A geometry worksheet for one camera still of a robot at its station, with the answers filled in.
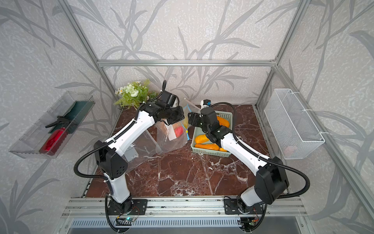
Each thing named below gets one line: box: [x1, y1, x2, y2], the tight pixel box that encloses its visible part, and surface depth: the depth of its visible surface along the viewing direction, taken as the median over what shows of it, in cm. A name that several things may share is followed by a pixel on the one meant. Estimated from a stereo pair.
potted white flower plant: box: [113, 78, 160, 119], surface depth 92 cm
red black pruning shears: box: [45, 115, 71, 128], surface depth 67 cm
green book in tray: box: [48, 100, 95, 135], surface depth 69 cm
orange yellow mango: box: [194, 134, 210, 144], surface depth 98 cm
